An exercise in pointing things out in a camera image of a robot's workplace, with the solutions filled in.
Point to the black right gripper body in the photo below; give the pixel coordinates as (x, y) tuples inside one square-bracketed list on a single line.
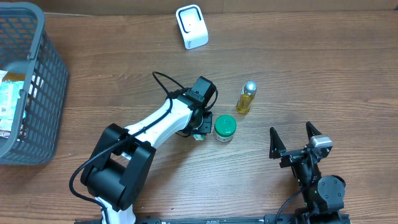
[(291, 157)]

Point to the teal snack packet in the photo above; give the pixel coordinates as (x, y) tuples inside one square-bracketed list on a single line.
[(9, 97)]

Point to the brown mushroom snack bag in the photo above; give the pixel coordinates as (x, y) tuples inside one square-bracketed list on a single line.
[(13, 77)]

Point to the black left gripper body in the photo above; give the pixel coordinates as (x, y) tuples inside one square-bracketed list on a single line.
[(203, 126)]

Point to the white barcode scanner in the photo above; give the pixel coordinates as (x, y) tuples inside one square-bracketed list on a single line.
[(192, 26)]

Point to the green lid white jar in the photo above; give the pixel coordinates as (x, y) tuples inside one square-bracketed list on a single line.
[(225, 128)]

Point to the yellow dish soap bottle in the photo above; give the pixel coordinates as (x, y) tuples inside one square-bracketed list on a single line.
[(246, 97)]

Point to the grey plastic shopping basket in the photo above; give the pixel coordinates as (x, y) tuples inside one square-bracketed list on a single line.
[(27, 49)]

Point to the small teal gum pack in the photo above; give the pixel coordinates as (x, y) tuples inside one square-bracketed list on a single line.
[(199, 137)]

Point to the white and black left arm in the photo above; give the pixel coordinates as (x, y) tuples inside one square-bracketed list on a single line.
[(117, 169)]

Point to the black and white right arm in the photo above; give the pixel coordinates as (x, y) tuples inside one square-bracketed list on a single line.
[(323, 195)]

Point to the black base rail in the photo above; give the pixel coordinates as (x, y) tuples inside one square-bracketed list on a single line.
[(267, 219)]

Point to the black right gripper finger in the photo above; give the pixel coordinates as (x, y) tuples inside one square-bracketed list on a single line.
[(311, 130), (277, 148)]

